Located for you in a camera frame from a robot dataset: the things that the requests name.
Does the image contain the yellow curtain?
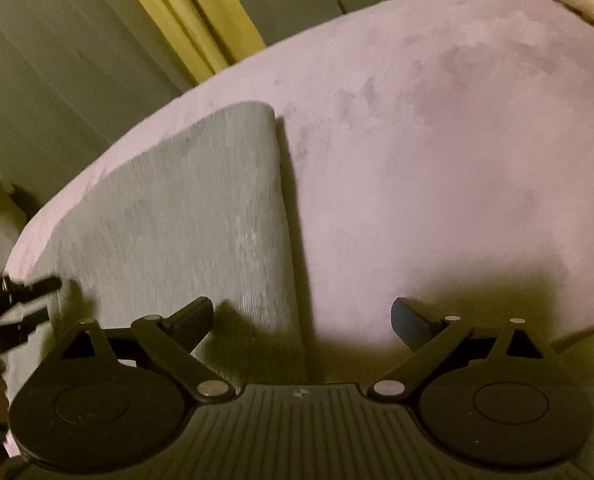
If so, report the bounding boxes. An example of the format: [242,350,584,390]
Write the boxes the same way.
[109,0,269,84]

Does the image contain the pink bed blanket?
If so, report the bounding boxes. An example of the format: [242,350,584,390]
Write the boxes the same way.
[2,0,594,480]

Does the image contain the grey drawstring pants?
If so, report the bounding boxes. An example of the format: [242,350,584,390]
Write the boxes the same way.
[4,101,311,387]

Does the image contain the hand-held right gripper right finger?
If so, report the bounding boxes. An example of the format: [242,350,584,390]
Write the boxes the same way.
[367,297,551,402]

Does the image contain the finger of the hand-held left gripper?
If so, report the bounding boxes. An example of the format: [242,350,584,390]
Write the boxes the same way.
[0,307,54,350]
[3,276,64,305]

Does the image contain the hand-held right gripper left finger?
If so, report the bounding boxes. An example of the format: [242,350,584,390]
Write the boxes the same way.
[59,296,239,402]

